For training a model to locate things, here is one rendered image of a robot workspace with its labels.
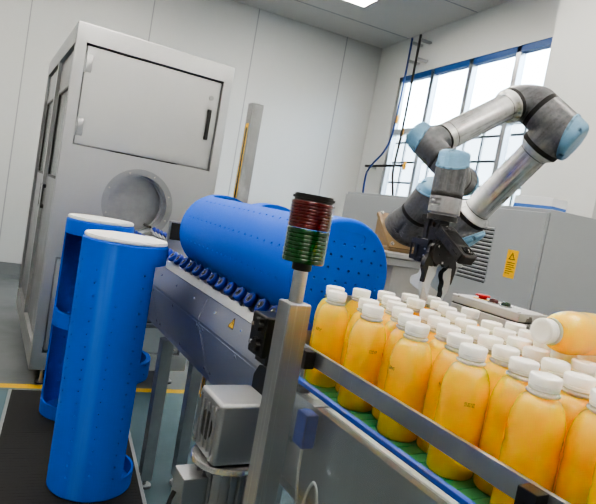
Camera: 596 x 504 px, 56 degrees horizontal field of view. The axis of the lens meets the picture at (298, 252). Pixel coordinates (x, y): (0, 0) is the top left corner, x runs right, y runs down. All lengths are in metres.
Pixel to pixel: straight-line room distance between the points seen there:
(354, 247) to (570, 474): 0.79
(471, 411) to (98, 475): 1.50
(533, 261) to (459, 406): 2.17
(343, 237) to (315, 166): 5.67
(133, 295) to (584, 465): 1.46
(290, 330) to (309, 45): 6.42
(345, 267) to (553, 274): 1.81
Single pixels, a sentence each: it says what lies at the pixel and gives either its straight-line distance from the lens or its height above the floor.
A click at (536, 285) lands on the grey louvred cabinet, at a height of 1.07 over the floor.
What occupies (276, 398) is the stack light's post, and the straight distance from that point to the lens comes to 0.84.
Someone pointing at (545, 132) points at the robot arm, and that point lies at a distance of 1.70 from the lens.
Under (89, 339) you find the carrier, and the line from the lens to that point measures 1.95.
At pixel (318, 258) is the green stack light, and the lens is 0.80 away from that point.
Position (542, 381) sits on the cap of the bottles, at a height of 1.08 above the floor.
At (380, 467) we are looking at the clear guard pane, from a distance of 0.82.
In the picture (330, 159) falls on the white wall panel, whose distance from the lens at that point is 7.10.
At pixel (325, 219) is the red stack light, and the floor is 1.23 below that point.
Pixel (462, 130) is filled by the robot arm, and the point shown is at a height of 1.51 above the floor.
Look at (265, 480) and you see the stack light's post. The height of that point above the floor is 0.83.
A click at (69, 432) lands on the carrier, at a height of 0.38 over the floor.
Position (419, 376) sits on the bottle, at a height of 1.01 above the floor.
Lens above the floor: 1.24
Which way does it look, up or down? 4 degrees down
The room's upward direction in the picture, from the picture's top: 10 degrees clockwise
